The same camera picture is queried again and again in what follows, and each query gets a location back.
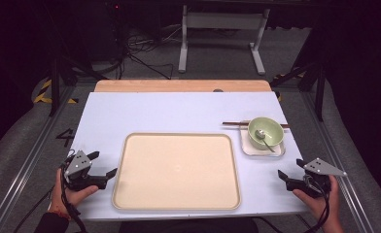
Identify dark box with red light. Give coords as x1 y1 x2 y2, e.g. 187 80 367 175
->
90 0 131 62

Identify white table cover board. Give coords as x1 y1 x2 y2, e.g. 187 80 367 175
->
69 91 309 222

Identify wooden table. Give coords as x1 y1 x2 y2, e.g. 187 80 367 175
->
94 79 272 93

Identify yellow black hazard tape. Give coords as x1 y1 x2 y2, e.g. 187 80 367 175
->
273 72 306 102
32 79 80 105

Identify beige tray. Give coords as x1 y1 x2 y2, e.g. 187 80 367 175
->
111 131 242 212

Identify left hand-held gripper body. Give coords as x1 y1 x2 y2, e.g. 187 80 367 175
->
61 150 109 192

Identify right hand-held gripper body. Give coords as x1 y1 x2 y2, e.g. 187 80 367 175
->
285 157 348 199

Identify metal spoon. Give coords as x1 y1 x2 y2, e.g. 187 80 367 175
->
255 129 276 153

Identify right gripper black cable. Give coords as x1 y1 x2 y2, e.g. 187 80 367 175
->
303 174 331 233

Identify red bracelet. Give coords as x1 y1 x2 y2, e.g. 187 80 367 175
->
49 209 72 221

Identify person's right hand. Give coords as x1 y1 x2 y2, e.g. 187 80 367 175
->
292 176 343 227

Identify white square plate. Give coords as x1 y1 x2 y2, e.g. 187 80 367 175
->
238 124 286 158

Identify green bowl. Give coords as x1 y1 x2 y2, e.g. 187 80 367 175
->
247 116 285 151

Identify person's dark clothing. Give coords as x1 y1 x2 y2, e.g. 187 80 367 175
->
119 216 260 233

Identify person's left hand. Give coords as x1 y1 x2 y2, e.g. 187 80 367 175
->
48 168 99 216

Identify aluminium floor rail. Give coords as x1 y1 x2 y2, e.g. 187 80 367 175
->
299 90 374 233
0 85 78 233

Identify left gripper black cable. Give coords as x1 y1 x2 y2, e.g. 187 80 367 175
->
13 149 87 233

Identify bundle of floor cables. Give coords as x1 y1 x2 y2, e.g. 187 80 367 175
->
119 27 175 81

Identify grey metal stand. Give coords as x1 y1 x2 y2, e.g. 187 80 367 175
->
178 4 271 76

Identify black metal stand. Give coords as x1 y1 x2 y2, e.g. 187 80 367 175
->
269 61 329 122

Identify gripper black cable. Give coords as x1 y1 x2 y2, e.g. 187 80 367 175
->
303 174 331 233
13 149 87 233

